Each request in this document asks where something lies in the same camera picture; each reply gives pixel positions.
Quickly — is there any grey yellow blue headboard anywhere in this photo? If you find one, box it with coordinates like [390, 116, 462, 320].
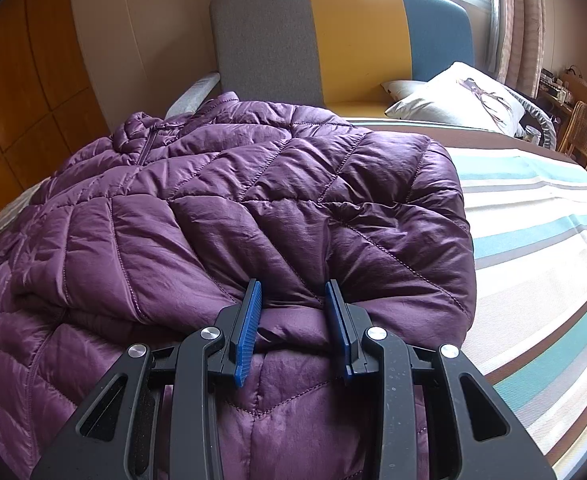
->
[210, 0, 475, 111]

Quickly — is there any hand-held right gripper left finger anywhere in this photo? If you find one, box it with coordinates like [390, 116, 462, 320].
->
[30, 279, 263, 480]

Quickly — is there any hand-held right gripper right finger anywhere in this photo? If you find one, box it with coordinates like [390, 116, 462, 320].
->
[324, 280, 558, 480]

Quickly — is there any plain grey-white pillow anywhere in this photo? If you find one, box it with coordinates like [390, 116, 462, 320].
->
[381, 80, 428, 102]

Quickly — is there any grey padded round rim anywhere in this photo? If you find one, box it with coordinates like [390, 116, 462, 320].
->
[503, 85, 558, 150]

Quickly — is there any beige patterned curtain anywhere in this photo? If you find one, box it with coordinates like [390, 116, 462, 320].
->
[488, 0, 549, 98]

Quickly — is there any purple quilted puffer jacket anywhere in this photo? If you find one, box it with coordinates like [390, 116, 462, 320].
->
[0, 91, 477, 480]

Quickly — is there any white printed pillow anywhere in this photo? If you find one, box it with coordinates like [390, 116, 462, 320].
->
[384, 61, 524, 137]

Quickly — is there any striped bed sheet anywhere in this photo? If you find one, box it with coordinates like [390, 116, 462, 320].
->
[0, 117, 587, 480]

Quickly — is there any wooden wardrobe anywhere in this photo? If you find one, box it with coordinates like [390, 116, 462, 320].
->
[0, 0, 109, 248]

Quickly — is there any cluttered wooden desk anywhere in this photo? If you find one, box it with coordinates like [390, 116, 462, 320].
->
[536, 65, 587, 126]

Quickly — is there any grey bed side rail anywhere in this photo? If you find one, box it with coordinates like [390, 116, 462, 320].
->
[166, 72, 222, 121]

